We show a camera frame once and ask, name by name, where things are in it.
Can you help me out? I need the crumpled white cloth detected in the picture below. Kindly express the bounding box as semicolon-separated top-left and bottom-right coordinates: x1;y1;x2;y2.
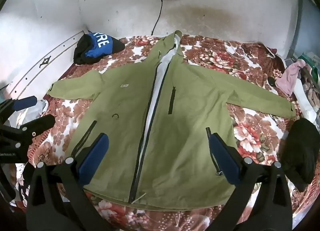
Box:
22;99;49;124

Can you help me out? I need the black and white cloth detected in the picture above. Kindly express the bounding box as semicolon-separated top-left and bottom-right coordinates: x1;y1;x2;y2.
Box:
15;163;35;209

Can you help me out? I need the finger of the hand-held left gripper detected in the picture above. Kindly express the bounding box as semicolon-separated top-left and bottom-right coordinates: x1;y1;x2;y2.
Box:
0;96;38;123
14;114;56;150

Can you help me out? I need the olive green hooded jacket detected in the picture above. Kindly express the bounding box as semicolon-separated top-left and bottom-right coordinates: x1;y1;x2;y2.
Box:
47;30;296;211

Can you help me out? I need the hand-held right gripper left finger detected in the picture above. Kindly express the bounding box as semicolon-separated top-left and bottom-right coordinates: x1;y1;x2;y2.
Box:
26;132;110;231

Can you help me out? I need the blue and black garment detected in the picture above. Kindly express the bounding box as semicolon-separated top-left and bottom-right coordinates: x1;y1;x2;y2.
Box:
73;31;125;65

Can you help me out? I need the pink cloth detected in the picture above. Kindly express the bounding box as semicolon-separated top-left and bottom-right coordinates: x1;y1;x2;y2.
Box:
275;59;307;97

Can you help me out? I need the black power cable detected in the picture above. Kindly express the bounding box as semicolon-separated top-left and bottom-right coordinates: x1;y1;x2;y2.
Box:
151;0;165;35

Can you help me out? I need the white bed frame rail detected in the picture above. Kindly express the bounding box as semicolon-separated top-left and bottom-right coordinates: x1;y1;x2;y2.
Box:
10;30;88;97

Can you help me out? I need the red floral blanket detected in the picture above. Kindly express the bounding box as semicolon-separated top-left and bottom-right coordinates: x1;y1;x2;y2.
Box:
10;35;320;231

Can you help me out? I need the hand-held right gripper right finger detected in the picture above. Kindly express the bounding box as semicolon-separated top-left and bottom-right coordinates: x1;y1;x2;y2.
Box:
209;132;293;231

